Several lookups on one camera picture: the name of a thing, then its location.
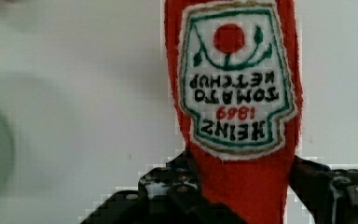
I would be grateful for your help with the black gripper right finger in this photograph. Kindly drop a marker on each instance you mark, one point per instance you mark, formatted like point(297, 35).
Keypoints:
point(330, 195)

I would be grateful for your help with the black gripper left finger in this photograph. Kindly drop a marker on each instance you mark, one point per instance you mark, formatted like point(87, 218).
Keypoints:
point(166, 195)

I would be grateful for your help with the red plush ketchup bottle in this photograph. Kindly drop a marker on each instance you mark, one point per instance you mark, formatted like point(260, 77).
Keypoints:
point(233, 66)

